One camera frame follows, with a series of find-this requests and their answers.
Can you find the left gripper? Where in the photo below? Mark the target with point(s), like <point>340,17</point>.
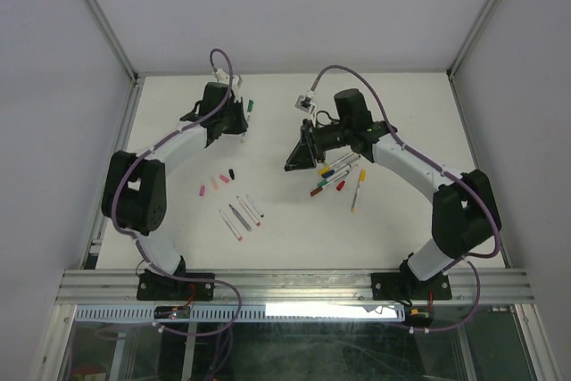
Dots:
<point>242,126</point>

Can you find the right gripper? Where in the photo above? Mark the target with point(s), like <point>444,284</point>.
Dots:
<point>303,155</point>

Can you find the green cap rainbow marker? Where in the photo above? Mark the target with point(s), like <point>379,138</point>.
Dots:
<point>248,114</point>

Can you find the black cap whiteboard marker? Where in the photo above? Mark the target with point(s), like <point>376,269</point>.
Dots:
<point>255,206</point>

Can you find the translucent grey highlighter pen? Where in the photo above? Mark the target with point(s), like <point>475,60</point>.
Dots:
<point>241,218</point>

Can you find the magenta cap acrylic marker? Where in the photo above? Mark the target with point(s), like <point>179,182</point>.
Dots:
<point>231,226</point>

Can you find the pink cap acrylic marker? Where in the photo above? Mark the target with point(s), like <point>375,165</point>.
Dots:
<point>249,211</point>

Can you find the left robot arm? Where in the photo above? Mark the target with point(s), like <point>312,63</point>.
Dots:
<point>135,190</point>

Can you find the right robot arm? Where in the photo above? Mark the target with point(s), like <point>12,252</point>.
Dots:
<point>464,211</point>

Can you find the blue cap marker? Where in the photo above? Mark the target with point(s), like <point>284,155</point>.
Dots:
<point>339,166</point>

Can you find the yellow cap long marker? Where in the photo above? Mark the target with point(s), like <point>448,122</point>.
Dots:
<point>355,199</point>

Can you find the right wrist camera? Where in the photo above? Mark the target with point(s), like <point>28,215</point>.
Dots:
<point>306,103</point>

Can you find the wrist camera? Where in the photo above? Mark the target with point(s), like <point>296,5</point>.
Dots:
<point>306,103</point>
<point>236,80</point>

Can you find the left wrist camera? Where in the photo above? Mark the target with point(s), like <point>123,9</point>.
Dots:
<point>236,80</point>

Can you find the left aluminium frame post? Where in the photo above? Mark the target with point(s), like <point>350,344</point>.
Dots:
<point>110,37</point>

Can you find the aluminium frame post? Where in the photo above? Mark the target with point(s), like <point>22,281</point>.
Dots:
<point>110,37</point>
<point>477,27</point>

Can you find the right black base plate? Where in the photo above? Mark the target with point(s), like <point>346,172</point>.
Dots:
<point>396,286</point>

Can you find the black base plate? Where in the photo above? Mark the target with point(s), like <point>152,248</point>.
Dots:
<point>154,287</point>
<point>396,286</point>

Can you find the grey slotted cable duct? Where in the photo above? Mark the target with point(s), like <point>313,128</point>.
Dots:
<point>254,313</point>

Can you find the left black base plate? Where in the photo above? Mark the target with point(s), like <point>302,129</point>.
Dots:
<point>154,287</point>

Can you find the aluminium mounting rail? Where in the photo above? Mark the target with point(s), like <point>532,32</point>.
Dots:
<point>496,286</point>

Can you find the right aluminium frame post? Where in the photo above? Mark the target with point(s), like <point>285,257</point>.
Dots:
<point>477,27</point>

